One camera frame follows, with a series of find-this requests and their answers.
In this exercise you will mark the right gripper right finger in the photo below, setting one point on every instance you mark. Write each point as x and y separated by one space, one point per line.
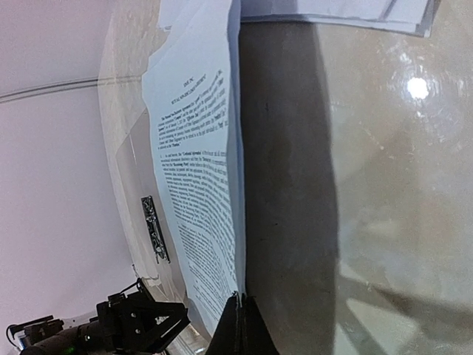
255 337

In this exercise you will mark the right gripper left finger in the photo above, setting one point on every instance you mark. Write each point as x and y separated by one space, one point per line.
225 340

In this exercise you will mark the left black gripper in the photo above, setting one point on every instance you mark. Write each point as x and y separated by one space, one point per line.
132 322

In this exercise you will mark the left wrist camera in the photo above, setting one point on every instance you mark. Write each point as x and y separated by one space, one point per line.
41 336

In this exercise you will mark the printed paper sheet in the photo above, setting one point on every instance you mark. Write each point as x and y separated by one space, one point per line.
191 91

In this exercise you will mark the paper stack at back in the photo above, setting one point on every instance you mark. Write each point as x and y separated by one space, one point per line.
408 17

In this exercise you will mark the metal folder clip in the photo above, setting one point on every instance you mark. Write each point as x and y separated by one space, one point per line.
154 229

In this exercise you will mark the transparent plastic folder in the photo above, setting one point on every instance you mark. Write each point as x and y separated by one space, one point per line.
358 178

